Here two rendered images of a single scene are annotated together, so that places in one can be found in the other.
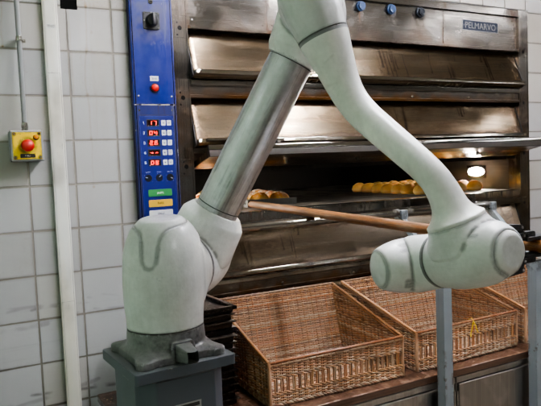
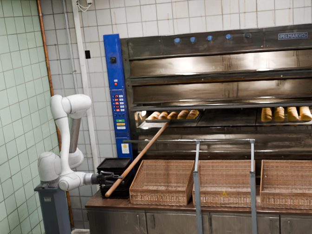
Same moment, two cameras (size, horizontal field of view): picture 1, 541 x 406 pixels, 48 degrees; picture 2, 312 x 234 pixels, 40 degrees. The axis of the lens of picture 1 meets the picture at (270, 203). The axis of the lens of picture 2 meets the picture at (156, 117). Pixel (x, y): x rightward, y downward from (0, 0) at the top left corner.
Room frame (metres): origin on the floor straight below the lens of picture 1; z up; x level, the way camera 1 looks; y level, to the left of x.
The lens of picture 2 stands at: (-0.57, -2.78, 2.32)
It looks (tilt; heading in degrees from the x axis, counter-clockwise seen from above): 14 degrees down; 44
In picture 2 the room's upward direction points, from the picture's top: 5 degrees counter-clockwise
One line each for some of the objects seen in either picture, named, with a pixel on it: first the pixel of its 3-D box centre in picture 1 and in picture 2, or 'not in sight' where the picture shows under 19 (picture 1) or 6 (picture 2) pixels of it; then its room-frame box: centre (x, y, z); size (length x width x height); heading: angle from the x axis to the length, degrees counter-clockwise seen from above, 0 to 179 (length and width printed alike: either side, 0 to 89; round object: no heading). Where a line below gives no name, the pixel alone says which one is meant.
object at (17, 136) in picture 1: (26, 146); not in sight; (2.01, 0.80, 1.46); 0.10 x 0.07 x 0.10; 118
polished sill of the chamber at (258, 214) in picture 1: (379, 205); (224, 128); (2.77, -0.50, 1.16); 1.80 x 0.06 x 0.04; 118
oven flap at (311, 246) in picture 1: (383, 235); (225, 142); (2.75, -0.51, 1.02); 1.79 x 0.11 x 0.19; 118
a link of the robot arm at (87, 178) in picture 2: not in sight; (90, 179); (1.20, -0.36, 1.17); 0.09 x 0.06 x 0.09; 26
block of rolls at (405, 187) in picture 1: (415, 186); (285, 111); (3.41, -0.82, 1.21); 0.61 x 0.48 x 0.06; 28
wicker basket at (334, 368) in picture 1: (305, 336); (163, 181); (2.24, -0.11, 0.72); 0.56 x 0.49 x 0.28; 117
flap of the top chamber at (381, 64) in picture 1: (378, 62); (220, 63); (2.75, -0.51, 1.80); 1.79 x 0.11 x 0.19; 118
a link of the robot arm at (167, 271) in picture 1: (164, 269); (48, 165); (1.22, 0.22, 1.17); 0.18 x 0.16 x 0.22; 170
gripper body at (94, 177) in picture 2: not in sight; (99, 179); (1.23, -0.42, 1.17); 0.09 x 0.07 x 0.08; 116
